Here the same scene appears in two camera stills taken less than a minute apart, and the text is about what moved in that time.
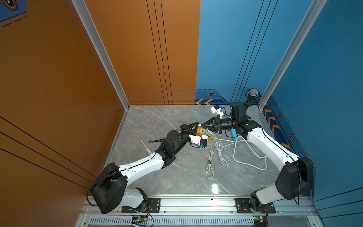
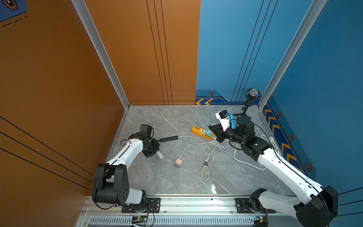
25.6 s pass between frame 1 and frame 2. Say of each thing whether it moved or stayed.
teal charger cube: stayed
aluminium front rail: stayed
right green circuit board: stayed
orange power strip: stayed
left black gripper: moved
